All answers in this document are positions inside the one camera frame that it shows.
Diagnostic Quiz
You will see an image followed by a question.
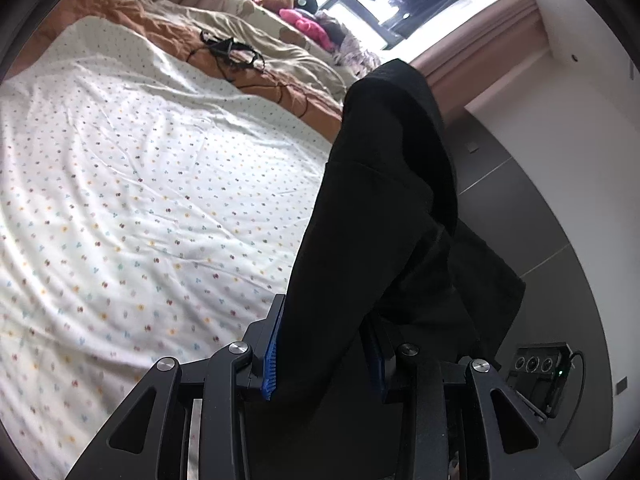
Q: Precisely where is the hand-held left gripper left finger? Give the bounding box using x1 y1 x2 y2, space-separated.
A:
65 294 288 480

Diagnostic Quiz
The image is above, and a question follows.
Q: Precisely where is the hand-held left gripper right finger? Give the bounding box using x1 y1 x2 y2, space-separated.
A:
367 317 581 480

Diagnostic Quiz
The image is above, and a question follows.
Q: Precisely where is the black garment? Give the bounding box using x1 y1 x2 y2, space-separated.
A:
270 58 526 480

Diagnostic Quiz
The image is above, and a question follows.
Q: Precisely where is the black electronic box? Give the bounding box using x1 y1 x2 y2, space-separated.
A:
507 342 573 418

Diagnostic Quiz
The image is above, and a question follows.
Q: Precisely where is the white dotted bed sheet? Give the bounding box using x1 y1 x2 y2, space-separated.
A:
0 15 333 480

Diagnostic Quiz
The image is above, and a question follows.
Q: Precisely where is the floral patterned cloth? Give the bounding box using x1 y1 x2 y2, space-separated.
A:
315 15 383 73

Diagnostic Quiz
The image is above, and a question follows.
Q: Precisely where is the beige quilt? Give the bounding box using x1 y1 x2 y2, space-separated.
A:
135 0 361 106

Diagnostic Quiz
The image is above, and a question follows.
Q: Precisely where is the pink plush toy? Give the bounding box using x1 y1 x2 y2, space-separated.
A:
279 7 331 46

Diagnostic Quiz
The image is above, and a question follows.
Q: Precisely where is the window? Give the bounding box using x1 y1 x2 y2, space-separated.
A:
235 0 516 51

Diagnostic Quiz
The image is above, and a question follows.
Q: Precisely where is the orange blanket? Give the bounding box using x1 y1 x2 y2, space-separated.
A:
5 0 346 143

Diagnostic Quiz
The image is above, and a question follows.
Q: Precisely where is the black power cable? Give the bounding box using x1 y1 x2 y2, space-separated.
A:
567 350 588 401

